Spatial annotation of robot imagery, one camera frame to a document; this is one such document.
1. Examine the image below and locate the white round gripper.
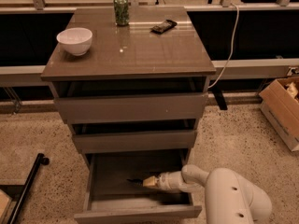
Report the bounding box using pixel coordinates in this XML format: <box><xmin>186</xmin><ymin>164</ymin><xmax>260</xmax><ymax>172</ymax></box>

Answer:
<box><xmin>143</xmin><ymin>171</ymin><xmax>184</xmax><ymax>191</ymax></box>

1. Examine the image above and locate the blue rxbar blueberry wrapper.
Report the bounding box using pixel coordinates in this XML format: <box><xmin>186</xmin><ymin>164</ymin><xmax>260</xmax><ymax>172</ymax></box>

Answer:
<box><xmin>127</xmin><ymin>179</ymin><xmax>143</xmax><ymax>186</ymax></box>

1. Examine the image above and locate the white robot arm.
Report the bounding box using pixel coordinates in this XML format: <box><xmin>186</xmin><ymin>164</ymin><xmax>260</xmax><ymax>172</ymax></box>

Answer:
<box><xmin>141</xmin><ymin>164</ymin><xmax>272</xmax><ymax>224</ymax></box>

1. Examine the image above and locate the grey bottom drawer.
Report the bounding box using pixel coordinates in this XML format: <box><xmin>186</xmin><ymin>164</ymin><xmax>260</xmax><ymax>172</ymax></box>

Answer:
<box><xmin>75</xmin><ymin>149</ymin><xmax>202</xmax><ymax>224</ymax></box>

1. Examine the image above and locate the grey drawer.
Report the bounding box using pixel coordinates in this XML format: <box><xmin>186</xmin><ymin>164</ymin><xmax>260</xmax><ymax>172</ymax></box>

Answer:
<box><xmin>54</xmin><ymin>93</ymin><xmax>207</xmax><ymax>124</ymax></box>
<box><xmin>75</xmin><ymin>149</ymin><xmax>202</xmax><ymax>224</ymax></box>
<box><xmin>72</xmin><ymin>131</ymin><xmax>197</xmax><ymax>154</ymax></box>

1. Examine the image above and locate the grey middle drawer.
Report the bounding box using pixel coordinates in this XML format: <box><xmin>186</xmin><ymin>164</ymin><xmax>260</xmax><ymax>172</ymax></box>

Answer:
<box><xmin>72</xmin><ymin>131</ymin><xmax>197</xmax><ymax>154</ymax></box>

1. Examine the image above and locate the grey top drawer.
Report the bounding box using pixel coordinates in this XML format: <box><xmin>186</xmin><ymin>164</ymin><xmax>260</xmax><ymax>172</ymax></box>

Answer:
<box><xmin>54</xmin><ymin>93</ymin><xmax>207</xmax><ymax>124</ymax></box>

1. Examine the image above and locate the grey drawer cabinet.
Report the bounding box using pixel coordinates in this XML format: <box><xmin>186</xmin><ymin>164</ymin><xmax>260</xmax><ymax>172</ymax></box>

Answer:
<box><xmin>40</xmin><ymin>6</ymin><xmax>217</xmax><ymax>224</ymax></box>

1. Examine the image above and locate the black metal bar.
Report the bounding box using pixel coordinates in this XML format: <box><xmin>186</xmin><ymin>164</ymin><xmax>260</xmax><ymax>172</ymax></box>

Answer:
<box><xmin>7</xmin><ymin>153</ymin><xmax>50</xmax><ymax>224</ymax></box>

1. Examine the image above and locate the cardboard box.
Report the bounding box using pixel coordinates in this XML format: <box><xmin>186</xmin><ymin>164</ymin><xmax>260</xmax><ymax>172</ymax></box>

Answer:
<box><xmin>260</xmin><ymin>77</ymin><xmax>299</xmax><ymax>151</ymax></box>

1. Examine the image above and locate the dark snack bar wrapper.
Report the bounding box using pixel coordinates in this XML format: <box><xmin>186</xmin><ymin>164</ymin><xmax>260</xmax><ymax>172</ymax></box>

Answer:
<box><xmin>150</xmin><ymin>20</ymin><xmax>177</xmax><ymax>35</ymax></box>

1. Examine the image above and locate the white ceramic bowl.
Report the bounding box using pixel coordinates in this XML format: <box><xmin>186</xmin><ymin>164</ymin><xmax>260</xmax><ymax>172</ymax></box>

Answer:
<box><xmin>56</xmin><ymin>27</ymin><xmax>93</xmax><ymax>56</ymax></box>

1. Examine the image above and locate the green soda can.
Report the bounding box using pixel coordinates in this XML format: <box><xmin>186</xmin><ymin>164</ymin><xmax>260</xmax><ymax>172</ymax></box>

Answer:
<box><xmin>113</xmin><ymin>0</ymin><xmax>129</xmax><ymax>26</ymax></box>

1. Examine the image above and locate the black table leg bracket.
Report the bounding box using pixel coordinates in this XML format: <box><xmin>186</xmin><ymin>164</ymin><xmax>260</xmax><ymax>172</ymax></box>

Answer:
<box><xmin>211</xmin><ymin>87</ymin><xmax>227</xmax><ymax>110</ymax></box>

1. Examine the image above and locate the white cable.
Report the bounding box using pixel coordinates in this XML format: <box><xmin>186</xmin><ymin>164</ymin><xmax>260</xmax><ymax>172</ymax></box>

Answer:
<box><xmin>207</xmin><ymin>3</ymin><xmax>240</xmax><ymax>90</ymax></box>

